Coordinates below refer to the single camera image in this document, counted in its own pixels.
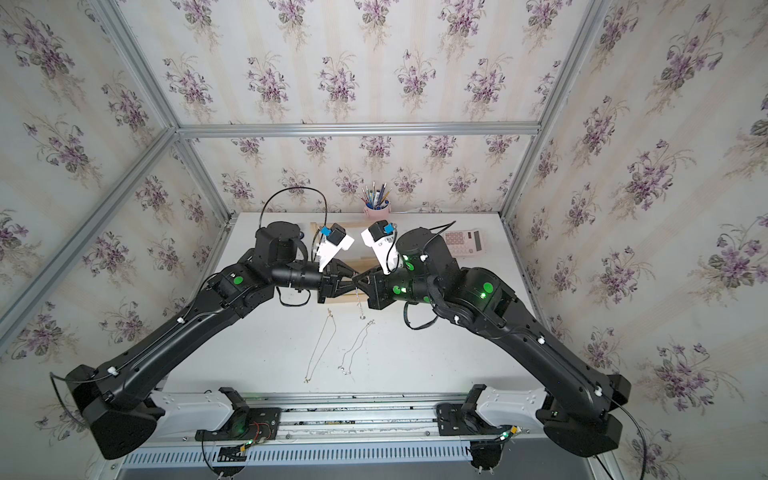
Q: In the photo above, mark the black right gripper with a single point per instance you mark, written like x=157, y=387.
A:
x=377, y=289

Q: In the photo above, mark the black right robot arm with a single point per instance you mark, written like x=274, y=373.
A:
x=575, y=401

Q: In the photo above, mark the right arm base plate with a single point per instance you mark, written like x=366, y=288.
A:
x=453, y=420

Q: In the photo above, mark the pink pen holder cup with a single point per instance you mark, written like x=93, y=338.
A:
x=376, y=214

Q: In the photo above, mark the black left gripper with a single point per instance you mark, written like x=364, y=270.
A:
x=331, y=281

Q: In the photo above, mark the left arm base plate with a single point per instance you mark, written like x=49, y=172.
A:
x=258, y=424

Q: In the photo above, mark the pens in pink cup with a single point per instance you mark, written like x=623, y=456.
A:
x=376, y=198

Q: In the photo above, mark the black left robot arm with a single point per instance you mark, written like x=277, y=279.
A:
x=113, y=399

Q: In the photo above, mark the pink calculator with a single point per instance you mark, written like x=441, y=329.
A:
x=464, y=243

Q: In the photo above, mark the aluminium mounting rail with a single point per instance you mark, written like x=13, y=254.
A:
x=330, y=431

